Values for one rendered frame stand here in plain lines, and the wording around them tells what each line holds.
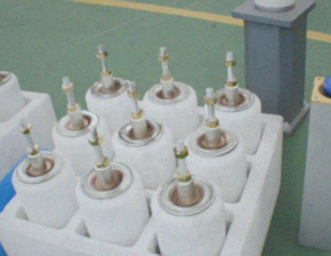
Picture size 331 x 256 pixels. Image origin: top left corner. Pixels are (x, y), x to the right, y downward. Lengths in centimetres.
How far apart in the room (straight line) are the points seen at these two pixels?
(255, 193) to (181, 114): 19
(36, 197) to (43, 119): 39
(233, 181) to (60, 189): 26
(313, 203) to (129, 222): 31
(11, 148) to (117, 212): 42
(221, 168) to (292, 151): 43
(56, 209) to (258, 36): 58
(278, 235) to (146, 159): 32
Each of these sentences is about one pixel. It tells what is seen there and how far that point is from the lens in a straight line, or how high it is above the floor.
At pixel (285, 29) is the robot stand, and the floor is 27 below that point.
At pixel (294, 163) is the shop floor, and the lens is 101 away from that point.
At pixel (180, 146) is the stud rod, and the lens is 52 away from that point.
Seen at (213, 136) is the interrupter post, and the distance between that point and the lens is 65.
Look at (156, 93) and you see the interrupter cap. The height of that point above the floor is 25.
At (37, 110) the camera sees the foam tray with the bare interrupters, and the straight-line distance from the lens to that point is 101.
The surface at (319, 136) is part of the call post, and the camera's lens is 67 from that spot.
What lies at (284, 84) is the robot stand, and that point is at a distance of 104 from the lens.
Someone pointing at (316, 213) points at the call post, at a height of 9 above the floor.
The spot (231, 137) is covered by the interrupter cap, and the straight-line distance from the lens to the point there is 66.
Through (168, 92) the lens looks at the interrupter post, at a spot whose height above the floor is 26.
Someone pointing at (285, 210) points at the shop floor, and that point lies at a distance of 90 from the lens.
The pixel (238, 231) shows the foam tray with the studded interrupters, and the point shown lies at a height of 18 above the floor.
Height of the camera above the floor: 65
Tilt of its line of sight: 35 degrees down
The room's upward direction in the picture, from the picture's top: 9 degrees counter-clockwise
